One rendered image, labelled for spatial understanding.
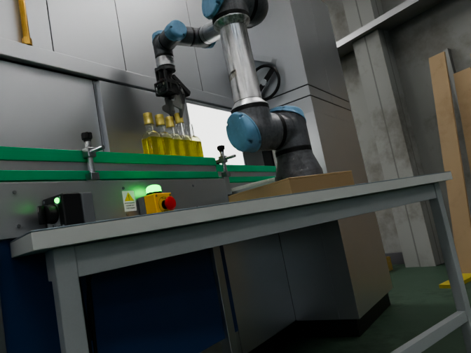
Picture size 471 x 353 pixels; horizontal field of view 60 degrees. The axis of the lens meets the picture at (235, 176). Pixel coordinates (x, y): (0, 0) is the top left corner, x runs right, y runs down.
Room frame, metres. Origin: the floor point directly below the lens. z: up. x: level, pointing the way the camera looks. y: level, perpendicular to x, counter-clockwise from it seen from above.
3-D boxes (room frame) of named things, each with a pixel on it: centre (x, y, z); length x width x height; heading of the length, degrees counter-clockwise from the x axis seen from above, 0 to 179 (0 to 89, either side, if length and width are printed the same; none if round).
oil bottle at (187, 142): (1.60, 0.18, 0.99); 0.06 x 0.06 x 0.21; 56
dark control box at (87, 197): (0.93, 0.39, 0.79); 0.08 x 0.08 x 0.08; 56
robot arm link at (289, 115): (1.26, -0.19, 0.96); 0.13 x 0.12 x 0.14; 125
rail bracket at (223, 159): (1.56, 0.05, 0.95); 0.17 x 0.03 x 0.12; 56
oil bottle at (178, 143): (1.55, 0.21, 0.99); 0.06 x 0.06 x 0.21; 57
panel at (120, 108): (1.82, 0.19, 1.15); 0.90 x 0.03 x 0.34; 146
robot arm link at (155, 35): (1.58, 0.19, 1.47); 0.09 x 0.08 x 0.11; 35
